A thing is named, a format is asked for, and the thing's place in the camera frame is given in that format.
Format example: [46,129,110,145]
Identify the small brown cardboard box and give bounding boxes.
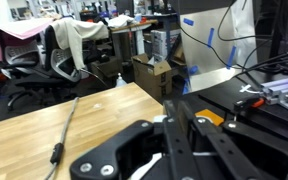
[90,56,122,88]

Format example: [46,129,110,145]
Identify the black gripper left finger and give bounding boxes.
[69,99,198,180]

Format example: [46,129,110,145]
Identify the aluminium extrusion rail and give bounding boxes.
[259,75,288,112]

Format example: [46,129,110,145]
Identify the grey mesh office chair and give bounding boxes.
[43,24,100,101]

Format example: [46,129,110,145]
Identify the pink cloth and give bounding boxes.
[0,18,53,63]

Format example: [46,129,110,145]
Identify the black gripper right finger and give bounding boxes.
[178,100,288,180]

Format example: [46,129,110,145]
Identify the open brown cardboard box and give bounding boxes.
[131,53,173,101]

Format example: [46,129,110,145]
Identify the wooden desk with white cloth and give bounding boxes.
[108,19,159,61]

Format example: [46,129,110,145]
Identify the black orange clamp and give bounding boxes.
[233,96,266,114]

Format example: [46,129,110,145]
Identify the clear spray bottle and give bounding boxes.
[115,72,128,88]

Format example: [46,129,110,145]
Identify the cream jacket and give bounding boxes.
[50,18,110,71]

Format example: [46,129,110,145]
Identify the grey lamp cable with switch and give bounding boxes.
[43,96,80,180]

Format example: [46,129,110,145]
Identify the black camera stand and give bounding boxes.
[269,0,286,65]

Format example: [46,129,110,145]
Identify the white board with blue tape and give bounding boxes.
[178,0,258,93]

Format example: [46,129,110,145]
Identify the orange floor mat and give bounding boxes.
[195,108,225,127]

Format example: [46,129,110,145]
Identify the white printed carton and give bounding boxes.
[150,29,182,63]

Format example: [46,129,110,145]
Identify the black mesh office chair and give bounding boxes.
[0,29,57,113]

